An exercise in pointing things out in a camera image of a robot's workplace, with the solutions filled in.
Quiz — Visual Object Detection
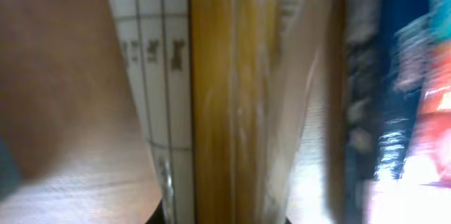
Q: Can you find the orange spaghetti packet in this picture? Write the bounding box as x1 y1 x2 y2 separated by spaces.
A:
109 0 331 223

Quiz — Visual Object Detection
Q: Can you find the blue tissue multipack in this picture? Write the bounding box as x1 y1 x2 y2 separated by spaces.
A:
345 0 450 223

